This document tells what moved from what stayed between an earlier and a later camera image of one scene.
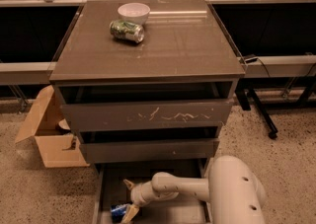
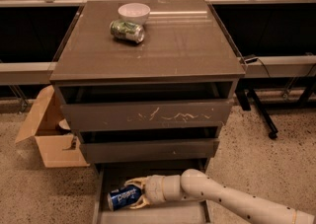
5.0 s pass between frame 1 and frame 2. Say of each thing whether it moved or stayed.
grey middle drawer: stayed
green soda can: stayed
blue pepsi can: moved
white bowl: stayed
